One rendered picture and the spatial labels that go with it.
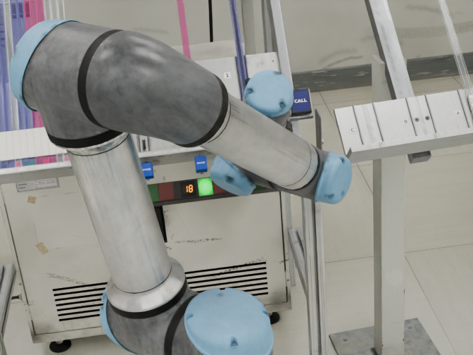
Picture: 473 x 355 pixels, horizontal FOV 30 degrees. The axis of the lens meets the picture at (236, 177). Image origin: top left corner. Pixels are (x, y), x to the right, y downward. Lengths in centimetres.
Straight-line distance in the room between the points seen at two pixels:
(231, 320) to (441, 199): 191
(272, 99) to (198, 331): 39
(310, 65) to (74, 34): 289
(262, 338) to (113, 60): 44
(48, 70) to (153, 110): 14
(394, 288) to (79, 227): 79
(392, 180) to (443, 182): 113
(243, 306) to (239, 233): 104
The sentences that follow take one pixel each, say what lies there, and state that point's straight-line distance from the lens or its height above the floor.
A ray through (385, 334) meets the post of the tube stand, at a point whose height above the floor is 10.
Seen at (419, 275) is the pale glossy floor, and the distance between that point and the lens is 266.
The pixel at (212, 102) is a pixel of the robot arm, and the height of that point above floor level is 111.
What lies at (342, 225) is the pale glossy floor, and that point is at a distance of 290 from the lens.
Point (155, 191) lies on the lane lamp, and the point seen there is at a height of 66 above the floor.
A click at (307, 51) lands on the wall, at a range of 386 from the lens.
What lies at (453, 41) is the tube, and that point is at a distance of 189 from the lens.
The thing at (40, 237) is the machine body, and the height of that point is 39.
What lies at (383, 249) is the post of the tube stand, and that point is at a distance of 212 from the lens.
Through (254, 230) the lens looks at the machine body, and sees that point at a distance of 226.
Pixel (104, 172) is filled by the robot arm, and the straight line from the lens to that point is 112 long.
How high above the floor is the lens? 150
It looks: 28 degrees down
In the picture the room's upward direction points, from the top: 5 degrees counter-clockwise
